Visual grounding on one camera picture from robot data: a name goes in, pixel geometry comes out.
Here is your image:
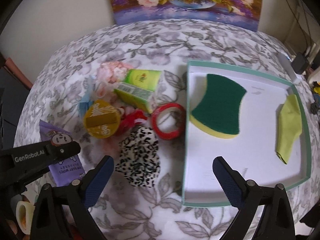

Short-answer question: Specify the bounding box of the cream tape roll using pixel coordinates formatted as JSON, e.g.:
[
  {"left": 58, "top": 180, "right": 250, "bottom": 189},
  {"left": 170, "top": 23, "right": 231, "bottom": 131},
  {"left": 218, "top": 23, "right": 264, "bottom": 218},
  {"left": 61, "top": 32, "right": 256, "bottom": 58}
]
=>
[{"left": 16, "top": 201, "right": 35, "bottom": 235}]

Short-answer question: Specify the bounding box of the white power strip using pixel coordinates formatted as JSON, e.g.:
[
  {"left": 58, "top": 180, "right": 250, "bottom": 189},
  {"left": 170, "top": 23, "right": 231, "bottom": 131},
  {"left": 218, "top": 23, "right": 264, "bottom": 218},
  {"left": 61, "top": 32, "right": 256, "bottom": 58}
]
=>
[{"left": 277, "top": 53, "right": 302, "bottom": 84}]

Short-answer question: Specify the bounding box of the yellow round gold badge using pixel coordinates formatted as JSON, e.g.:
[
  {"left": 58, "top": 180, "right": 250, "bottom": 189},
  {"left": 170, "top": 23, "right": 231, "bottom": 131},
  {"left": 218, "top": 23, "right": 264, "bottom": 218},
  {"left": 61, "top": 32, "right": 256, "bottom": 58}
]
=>
[{"left": 83, "top": 99, "right": 121, "bottom": 139}]

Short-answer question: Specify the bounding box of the leopard print scrunchie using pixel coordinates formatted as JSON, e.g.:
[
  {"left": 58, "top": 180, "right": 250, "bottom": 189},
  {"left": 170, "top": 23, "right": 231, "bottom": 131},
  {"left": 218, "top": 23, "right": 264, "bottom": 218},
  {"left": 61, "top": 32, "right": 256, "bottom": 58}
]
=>
[{"left": 115, "top": 126, "right": 161, "bottom": 187}]

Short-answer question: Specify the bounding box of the red pink fuzzy scrunchie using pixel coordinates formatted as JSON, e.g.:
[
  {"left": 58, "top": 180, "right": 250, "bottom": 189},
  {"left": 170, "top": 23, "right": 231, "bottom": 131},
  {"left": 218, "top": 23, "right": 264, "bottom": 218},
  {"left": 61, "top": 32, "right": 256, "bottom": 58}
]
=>
[{"left": 114, "top": 106, "right": 148, "bottom": 136}]

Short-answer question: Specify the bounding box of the black power adapter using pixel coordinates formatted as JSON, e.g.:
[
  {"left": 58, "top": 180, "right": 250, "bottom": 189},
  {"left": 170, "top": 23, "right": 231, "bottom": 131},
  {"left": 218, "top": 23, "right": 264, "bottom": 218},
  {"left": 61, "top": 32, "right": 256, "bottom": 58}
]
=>
[{"left": 291, "top": 53, "right": 309, "bottom": 75}]

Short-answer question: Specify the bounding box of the purple wet wipes packet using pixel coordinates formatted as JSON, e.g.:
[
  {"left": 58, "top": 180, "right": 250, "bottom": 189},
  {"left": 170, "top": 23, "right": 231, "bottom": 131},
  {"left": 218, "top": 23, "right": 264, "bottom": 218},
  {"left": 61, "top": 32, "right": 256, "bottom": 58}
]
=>
[{"left": 39, "top": 120, "right": 85, "bottom": 186}]

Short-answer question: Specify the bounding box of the pink floral fabric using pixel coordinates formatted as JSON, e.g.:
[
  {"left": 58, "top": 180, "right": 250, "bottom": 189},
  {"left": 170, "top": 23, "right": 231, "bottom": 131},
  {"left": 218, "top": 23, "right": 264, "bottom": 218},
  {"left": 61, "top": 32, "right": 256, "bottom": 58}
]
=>
[{"left": 95, "top": 61, "right": 133, "bottom": 98}]

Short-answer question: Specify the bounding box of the blue face mask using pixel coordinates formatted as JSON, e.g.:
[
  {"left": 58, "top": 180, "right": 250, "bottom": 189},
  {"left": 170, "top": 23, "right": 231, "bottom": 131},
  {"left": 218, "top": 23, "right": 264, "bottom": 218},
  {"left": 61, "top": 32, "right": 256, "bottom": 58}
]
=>
[{"left": 78, "top": 75, "right": 96, "bottom": 118}]

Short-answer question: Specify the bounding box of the floral painting canvas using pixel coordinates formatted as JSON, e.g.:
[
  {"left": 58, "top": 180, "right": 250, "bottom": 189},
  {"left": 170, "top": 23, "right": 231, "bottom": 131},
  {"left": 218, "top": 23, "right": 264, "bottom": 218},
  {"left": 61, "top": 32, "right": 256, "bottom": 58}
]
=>
[{"left": 110, "top": 0, "right": 262, "bottom": 31}]

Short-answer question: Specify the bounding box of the white tray teal rim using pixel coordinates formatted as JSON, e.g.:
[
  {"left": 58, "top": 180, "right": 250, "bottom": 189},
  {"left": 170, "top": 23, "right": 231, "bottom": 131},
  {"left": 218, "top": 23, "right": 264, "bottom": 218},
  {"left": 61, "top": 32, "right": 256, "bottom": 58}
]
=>
[{"left": 182, "top": 61, "right": 311, "bottom": 207}]

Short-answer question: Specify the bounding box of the green yellow sponge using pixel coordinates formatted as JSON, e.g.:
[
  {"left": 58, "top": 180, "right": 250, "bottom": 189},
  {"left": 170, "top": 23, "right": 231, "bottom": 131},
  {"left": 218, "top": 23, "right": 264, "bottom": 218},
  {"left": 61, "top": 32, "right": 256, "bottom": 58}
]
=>
[{"left": 189, "top": 74, "right": 247, "bottom": 139}]

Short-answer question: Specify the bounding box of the red tape roll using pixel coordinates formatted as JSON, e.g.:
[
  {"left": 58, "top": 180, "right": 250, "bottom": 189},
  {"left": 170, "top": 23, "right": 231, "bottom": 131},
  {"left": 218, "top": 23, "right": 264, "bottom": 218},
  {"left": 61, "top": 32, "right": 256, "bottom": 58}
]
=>
[{"left": 151, "top": 103, "right": 186, "bottom": 140}]

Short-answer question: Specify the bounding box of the green tissue pack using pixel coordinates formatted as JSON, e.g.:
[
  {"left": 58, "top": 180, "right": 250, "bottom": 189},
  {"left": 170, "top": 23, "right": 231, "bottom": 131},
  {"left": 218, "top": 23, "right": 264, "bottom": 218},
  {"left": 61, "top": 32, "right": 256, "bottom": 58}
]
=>
[
  {"left": 124, "top": 69, "right": 162, "bottom": 92},
  {"left": 114, "top": 82, "right": 157, "bottom": 114}
]

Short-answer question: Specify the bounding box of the yellow plush toy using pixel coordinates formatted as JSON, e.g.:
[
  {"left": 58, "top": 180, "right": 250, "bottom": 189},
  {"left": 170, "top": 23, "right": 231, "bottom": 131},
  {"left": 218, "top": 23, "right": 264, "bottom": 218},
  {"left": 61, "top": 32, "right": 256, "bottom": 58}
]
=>
[{"left": 312, "top": 81, "right": 320, "bottom": 95}]

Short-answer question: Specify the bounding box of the lime green cloth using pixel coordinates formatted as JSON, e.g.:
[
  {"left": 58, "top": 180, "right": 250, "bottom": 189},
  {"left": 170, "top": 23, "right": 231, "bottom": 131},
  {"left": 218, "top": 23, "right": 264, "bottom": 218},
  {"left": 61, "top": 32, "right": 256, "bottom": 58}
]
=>
[{"left": 276, "top": 94, "right": 302, "bottom": 164}]

